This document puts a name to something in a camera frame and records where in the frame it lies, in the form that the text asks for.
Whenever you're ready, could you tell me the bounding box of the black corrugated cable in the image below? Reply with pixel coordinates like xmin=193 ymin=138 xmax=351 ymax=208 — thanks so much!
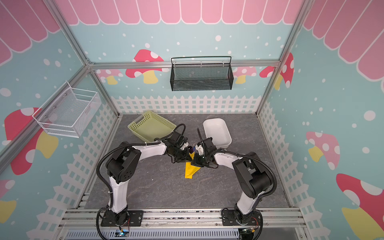
xmin=196 ymin=128 xmax=278 ymax=200
xmin=95 ymin=123 xmax=187 ymax=211

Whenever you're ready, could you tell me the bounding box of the left black corrugated cable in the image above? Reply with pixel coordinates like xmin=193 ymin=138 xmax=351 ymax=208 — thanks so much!
xmin=95 ymin=123 xmax=187 ymax=211

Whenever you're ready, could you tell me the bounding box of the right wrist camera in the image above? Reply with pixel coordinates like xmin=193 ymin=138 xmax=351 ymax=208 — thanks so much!
xmin=195 ymin=140 xmax=210 ymax=156

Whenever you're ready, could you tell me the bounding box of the white plastic bin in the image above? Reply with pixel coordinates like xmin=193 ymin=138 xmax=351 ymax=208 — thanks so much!
xmin=203 ymin=118 xmax=232 ymax=149

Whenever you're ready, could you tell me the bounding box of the black wire mesh basket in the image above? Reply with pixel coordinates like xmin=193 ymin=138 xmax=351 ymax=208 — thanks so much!
xmin=170 ymin=56 xmax=234 ymax=92

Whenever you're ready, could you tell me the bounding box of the green plastic basket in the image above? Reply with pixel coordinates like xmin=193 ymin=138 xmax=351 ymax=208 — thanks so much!
xmin=128 ymin=111 xmax=176 ymax=143

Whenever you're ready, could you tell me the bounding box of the black mounting plate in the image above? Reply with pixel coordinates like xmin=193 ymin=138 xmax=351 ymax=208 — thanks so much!
xmin=101 ymin=210 xmax=144 ymax=227
xmin=221 ymin=208 xmax=263 ymax=226

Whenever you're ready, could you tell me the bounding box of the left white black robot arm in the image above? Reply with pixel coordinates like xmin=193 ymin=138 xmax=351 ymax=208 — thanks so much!
xmin=105 ymin=140 xmax=191 ymax=215

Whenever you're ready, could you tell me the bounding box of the yellow paper napkin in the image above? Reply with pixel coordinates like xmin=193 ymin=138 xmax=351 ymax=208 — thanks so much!
xmin=185 ymin=162 xmax=201 ymax=179

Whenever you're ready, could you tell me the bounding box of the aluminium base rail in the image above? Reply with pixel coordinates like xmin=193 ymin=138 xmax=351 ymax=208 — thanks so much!
xmin=53 ymin=208 xmax=311 ymax=240

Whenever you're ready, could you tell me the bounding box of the green circuit board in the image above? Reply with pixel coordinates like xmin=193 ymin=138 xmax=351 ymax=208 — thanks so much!
xmin=115 ymin=229 xmax=130 ymax=238

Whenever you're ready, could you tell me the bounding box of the right black corrugated cable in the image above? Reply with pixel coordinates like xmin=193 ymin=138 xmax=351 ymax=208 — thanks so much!
xmin=196 ymin=128 xmax=278 ymax=200

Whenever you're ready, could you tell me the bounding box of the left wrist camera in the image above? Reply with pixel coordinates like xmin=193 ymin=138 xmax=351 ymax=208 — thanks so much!
xmin=169 ymin=132 xmax=188 ymax=148

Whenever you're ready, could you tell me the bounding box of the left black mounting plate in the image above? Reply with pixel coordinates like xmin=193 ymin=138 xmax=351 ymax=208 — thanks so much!
xmin=101 ymin=210 xmax=144 ymax=227

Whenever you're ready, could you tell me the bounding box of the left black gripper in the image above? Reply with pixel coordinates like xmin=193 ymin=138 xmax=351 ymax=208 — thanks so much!
xmin=171 ymin=145 xmax=193 ymax=163

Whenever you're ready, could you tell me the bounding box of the white wire mesh basket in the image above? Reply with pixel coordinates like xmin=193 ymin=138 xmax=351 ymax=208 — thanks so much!
xmin=32 ymin=82 xmax=102 ymax=138

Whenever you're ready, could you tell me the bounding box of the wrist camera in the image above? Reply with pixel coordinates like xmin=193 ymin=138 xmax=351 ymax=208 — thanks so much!
xmin=195 ymin=140 xmax=210 ymax=156
xmin=169 ymin=132 xmax=188 ymax=148

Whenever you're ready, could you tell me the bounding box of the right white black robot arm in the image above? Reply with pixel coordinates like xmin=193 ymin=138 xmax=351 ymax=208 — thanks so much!
xmin=192 ymin=144 xmax=277 ymax=225

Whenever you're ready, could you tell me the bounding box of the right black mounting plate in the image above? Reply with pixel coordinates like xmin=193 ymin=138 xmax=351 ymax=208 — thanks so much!
xmin=221 ymin=208 xmax=263 ymax=226

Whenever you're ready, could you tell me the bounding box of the dark purple spoon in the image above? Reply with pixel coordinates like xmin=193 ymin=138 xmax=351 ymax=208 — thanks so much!
xmin=188 ymin=146 xmax=194 ymax=154

